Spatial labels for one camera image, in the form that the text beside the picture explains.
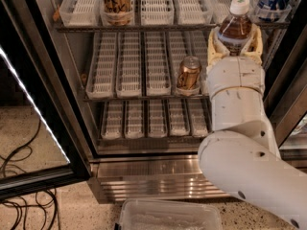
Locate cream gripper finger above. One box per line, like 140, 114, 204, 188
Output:
244, 24, 263, 65
207, 29, 230, 66

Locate tea bottle with white cap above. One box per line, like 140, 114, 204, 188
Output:
218, 0, 252, 56

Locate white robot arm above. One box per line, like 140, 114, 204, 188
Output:
198, 25, 307, 230

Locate stainless steel fridge cabinet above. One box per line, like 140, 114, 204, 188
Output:
6, 0, 307, 204

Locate open fridge glass door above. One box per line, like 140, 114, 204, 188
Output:
0, 0, 91, 200

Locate gold beverage can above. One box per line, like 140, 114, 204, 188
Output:
177, 56, 201, 91

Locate clear plastic storage bin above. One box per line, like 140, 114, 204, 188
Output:
114, 198, 223, 230

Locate middle wire shelf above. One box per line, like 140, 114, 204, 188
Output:
83, 94, 209, 103

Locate top wire shelf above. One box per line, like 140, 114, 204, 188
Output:
56, 22, 290, 33

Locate black floor cables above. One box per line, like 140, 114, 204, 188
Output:
0, 118, 59, 230

